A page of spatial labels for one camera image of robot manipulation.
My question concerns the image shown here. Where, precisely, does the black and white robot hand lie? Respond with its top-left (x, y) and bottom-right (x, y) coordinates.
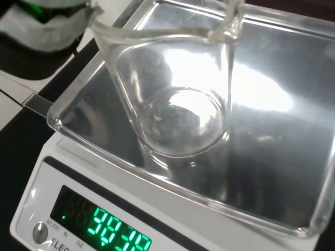
top-left (0, 0), bottom-right (91, 79)

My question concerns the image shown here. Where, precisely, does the white electronic balance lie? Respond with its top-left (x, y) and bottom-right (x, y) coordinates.
top-left (9, 0), bottom-right (335, 251)

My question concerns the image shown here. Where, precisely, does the clear plastic tray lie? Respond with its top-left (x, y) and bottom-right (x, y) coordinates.
top-left (46, 0), bottom-right (335, 240)

